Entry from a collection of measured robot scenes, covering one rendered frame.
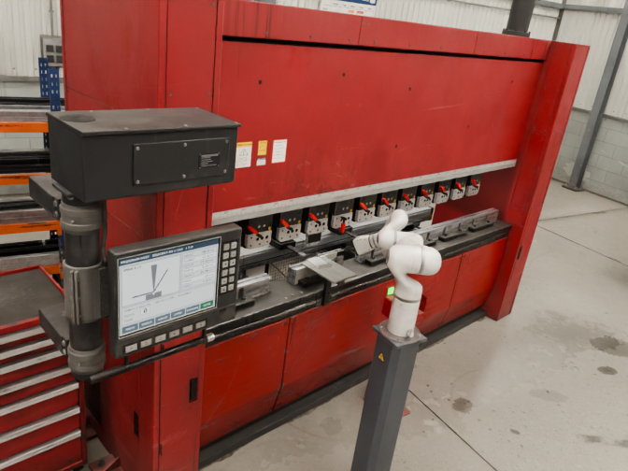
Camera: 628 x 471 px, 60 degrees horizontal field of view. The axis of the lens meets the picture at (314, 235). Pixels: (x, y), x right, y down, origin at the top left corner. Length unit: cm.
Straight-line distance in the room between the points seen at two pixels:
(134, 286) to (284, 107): 123
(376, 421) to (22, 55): 517
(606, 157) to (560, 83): 585
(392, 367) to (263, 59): 147
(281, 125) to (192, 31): 77
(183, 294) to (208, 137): 51
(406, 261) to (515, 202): 251
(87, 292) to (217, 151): 58
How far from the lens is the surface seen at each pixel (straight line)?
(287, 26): 253
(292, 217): 283
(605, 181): 1034
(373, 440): 282
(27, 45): 654
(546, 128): 459
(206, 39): 206
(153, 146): 162
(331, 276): 295
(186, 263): 178
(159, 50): 197
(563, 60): 456
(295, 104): 265
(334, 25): 272
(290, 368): 321
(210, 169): 174
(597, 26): 1062
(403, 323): 248
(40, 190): 190
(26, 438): 287
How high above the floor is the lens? 230
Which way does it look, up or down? 22 degrees down
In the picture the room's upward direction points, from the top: 8 degrees clockwise
